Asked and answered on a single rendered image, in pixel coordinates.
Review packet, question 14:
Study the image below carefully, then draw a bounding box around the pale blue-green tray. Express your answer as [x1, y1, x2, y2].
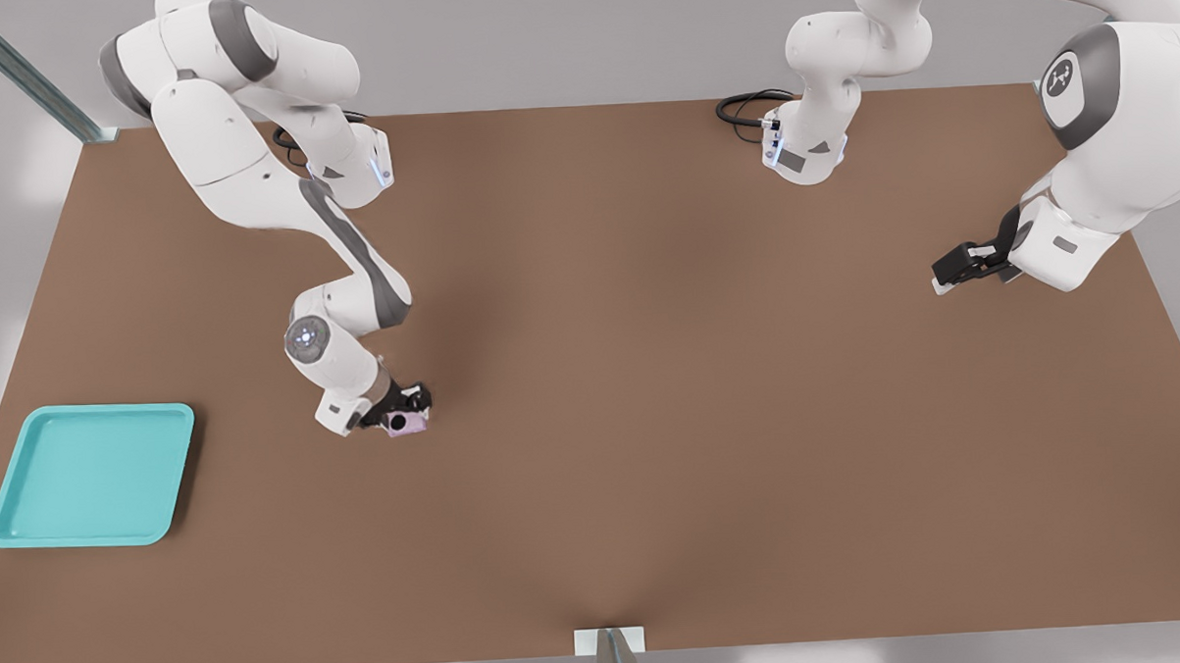
[0, 401, 200, 551]

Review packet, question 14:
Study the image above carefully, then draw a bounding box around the black cable loop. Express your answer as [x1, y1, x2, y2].
[715, 87, 800, 143]
[271, 110, 370, 169]

